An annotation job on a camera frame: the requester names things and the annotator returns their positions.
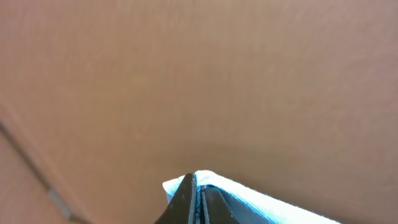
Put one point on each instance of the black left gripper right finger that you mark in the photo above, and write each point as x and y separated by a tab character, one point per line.
214	209

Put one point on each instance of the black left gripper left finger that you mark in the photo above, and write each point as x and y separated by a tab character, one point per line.
182	196

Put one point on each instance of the light blue t-shirt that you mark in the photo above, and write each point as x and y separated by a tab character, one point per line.
249	206

